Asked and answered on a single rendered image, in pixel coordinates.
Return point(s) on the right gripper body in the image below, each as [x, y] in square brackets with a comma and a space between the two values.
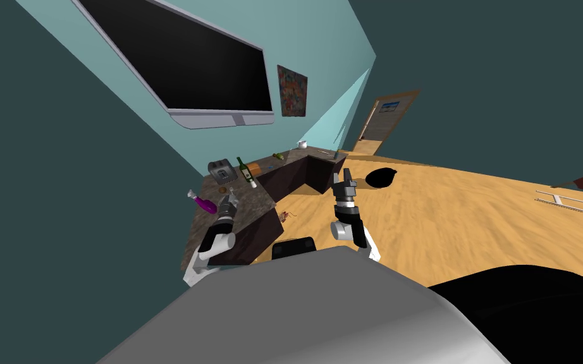
[344, 193]

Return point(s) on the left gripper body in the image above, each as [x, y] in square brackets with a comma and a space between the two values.
[227, 207]

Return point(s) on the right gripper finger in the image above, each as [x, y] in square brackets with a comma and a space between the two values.
[335, 179]
[347, 176]

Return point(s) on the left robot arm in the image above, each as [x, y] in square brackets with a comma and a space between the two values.
[215, 241]

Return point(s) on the purple spray bottle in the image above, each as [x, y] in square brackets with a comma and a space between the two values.
[205, 203]

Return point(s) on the grey toaster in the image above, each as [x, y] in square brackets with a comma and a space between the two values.
[221, 172]

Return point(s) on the green wine bottle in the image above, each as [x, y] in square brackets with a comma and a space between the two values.
[245, 172]

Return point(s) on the black round floor object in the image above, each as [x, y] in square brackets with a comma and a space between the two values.
[380, 178]

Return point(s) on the orange bread loaf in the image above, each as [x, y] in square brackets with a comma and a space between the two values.
[254, 168]

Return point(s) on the white mug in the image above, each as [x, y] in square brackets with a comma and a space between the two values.
[302, 144]

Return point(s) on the small red floor object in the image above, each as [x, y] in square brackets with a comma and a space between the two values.
[285, 216]

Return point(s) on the small green bottle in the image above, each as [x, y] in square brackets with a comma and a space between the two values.
[278, 156]

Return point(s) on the wooden door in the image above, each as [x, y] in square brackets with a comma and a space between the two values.
[380, 126]

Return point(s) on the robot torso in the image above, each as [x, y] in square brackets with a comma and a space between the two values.
[291, 313]

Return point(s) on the colourful wall picture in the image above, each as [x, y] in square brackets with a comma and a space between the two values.
[292, 91]

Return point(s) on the large black wall television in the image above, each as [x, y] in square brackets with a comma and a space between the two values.
[190, 60]

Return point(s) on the white metal rail frame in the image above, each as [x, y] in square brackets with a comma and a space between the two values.
[557, 198]

